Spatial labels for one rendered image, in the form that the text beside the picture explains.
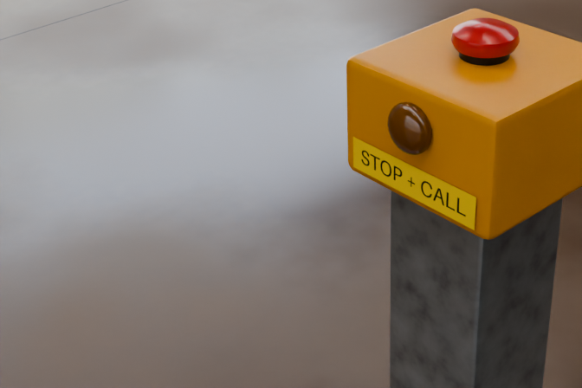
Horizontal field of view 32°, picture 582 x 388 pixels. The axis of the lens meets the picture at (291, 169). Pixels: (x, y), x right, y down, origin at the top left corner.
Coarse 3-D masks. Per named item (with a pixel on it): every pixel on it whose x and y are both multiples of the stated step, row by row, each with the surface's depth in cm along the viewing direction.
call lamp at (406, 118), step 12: (396, 108) 57; (408, 108) 56; (420, 108) 57; (396, 120) 57; (408, 120) 56; (420, 120) 56; (396, 132) 57; (408, 132) 56; (420, 132) 56; (396, 144) 58; (408, 144) 57; (420, 144) 57
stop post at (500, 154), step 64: (384, 64) 59; (448, 64) 59; (512, 64) 58; (576, 64) 58; (384, 128) 60; (448, 128) 55; (512, 128) 53; (576, 128) 58; (448, 192) 57; (512, 192) 56; (448, 256) 63; (512, 256) 62; (448, 320) 65; (512, 320) 65; (448, 384) 67; (512, 384) 69
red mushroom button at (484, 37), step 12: (468, 24) 59; (480, 24) 59; (492, 24) 58; (504, 24) 59; (456, 36) 58; (468, 36) 58; (480, 36) 58; (492, 36) 57; (504, 36) 58; (516, 36) 58; (456, 48) 59; (468, 48) 58; (480, 48) 57; (492, 48) 57; (504, 48) 57
